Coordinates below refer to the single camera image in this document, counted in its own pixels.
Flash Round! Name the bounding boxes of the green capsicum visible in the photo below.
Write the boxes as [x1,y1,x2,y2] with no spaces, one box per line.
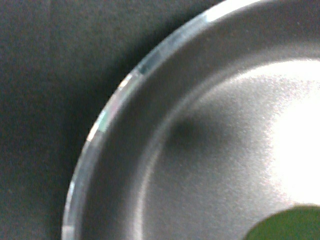
[244,205,320,240]

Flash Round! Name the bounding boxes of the black frying pan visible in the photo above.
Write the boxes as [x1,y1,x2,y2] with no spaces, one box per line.
[61,0,320,240]

